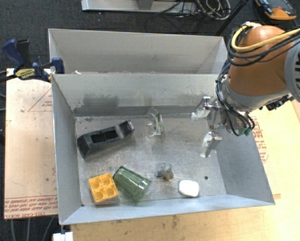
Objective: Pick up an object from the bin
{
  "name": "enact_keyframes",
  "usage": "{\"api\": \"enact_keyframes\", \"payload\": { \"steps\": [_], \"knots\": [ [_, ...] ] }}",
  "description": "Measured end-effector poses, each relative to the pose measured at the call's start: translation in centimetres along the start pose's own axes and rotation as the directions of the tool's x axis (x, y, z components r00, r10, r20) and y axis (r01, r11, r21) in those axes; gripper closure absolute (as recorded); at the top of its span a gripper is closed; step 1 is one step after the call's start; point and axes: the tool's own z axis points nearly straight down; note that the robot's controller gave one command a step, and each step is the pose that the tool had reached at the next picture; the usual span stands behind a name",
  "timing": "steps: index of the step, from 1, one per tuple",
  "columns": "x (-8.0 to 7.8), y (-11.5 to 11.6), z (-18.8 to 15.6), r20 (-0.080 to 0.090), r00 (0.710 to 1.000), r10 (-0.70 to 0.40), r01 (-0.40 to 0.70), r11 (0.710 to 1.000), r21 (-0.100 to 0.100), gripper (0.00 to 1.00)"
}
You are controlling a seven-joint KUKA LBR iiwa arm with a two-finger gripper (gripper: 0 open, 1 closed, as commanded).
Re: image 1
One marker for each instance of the grey metal bin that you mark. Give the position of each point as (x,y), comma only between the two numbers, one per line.
(139,144)

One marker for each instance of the black tape dispenser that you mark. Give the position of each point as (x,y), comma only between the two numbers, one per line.
(85,142)

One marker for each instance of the green glass cup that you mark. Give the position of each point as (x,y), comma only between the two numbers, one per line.
(131,184)

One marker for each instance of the yellow block with four holes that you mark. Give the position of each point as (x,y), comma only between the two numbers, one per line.
(102,188)

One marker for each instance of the clear glass thing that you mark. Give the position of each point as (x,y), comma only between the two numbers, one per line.
(157,124)

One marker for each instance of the grey toy animal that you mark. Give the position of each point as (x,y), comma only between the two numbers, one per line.
(163,171)

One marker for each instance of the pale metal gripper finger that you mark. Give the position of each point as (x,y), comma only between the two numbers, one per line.
(212,142)
(206,103)

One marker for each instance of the white rounded stone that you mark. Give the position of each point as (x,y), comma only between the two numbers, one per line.
(188,188)

